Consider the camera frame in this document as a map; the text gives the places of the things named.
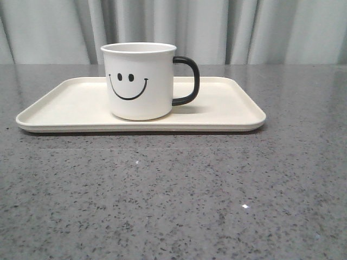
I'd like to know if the grey pleated curtain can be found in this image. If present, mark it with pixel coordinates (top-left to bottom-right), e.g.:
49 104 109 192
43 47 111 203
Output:
1 1 346 64

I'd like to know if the cream rectangular plastic tray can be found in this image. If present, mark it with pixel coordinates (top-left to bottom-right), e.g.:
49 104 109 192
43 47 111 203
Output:
16 77 266 133

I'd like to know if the white smiley mug black handle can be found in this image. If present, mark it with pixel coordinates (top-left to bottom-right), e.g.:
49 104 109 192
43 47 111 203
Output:
101 42 200 121

